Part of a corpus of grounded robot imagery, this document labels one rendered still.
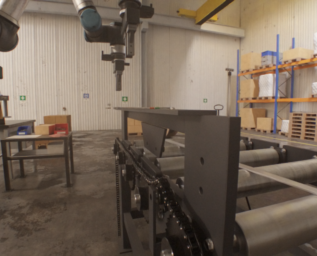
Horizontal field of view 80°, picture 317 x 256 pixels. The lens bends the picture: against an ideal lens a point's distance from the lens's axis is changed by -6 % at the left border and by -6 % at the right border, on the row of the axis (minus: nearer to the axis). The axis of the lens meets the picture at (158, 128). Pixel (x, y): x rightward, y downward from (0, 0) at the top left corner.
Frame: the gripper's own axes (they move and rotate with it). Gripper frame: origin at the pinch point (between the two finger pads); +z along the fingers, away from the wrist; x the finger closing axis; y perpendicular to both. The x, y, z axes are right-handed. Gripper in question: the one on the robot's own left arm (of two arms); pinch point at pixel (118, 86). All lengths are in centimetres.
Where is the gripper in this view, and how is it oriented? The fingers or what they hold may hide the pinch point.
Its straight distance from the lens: 113.7
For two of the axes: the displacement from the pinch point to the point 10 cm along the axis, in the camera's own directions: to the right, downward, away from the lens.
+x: -3.1, -1.0, 9.5
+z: 0.0, 9.9, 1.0
